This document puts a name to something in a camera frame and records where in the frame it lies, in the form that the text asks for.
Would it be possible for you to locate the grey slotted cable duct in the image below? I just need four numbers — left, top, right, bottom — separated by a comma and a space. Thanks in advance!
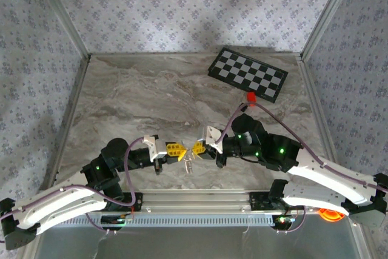
65, 213, 275, 228

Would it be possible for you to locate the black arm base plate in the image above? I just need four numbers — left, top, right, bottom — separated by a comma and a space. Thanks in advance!
119, 192, 144, 214
249, 191, 287, 211

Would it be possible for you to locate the aluminium table side rail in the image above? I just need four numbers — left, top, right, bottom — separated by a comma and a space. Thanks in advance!
298, 54, 340, 169
45, 54, 92, 190

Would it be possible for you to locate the floral patterned backdrop cloth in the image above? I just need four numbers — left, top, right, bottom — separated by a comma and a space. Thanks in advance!
304, 0, 388, 259
39, 0, 349, 54
0, 0, 89, 259

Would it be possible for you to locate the grey metal sheet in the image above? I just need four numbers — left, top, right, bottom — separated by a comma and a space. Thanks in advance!
33, 225, 364, 259

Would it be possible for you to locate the black grey chessboard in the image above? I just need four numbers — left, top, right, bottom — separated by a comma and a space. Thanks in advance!
207, 47, 289, 104

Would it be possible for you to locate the aluminium frame post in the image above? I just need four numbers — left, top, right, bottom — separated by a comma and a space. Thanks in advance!
30, 0, 92, 59
301, 0, 362, 61

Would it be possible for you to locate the small circuit board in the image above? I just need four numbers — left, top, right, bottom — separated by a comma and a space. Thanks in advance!
272, 215, 297, 226
101, 215, 135, 227

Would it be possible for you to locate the orange curved plastic piece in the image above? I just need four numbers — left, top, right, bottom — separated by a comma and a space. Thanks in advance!
316, 207, 345, 223

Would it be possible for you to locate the silver keyring with chain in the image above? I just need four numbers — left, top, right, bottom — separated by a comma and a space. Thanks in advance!
181, 146, 196, 174

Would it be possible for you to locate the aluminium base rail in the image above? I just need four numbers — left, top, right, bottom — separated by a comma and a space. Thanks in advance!
36, 188, 363, 214

